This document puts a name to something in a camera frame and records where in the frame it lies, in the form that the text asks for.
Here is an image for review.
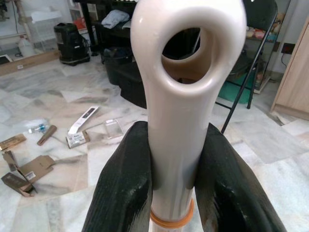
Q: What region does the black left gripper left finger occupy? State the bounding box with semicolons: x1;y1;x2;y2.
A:
81;120;154;232

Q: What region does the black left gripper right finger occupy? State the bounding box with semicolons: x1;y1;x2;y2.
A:
193;123;288;232

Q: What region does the white handled broom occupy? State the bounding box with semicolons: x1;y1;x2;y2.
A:
130;0;247;232

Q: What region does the clear plastic case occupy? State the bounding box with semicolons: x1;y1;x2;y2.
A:
104;118;125;140

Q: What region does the small labelled cardboard box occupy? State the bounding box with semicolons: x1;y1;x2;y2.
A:
66;131;91;149

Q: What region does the long white packaging box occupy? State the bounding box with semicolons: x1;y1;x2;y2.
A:
68;106;100;136

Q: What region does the flattened brown cardboard box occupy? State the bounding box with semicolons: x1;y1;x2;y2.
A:
1;154;57;198

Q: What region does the brown cardboard tube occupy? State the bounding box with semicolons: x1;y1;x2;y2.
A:
36;125;58;146

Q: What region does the green plastic basin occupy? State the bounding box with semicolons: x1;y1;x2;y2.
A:
216;72;254;105

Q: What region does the small clear plastic bottle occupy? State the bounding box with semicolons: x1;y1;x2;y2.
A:
28;123;50;134

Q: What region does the black square stool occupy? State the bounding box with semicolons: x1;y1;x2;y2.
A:
117;64;148;109

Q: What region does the dark brown cardboard strip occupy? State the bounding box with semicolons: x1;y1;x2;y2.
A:
1;150;19;173

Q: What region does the golden flat box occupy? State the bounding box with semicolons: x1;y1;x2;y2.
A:
0;135;27;152

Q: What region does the pale wooden cabinet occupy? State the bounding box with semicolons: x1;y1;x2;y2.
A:
269;16;309;122

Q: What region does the long wooden plank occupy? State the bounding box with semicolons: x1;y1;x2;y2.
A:
0;50;60;77

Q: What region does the black air purifier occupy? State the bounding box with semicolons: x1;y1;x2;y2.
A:
53;23;91;65

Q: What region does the table with white lace cloth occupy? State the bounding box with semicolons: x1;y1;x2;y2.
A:
79;0;136;53

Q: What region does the white plastic jug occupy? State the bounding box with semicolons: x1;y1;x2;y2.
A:
16;38;35;58

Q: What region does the red plastic item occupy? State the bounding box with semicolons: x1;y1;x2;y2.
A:
73;17;84;31

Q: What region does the grey folded cloth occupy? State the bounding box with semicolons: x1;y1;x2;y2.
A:
101;10;131;28

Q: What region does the white framed tablet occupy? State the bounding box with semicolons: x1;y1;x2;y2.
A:
0;54;13;66

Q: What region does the white plastic crate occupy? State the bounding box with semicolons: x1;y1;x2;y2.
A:
30;6;64;53

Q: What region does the black folding chair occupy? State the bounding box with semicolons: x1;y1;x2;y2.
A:
214;0;279;135

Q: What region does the dark wall outlet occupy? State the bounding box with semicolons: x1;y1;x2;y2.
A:
281;43;296;55

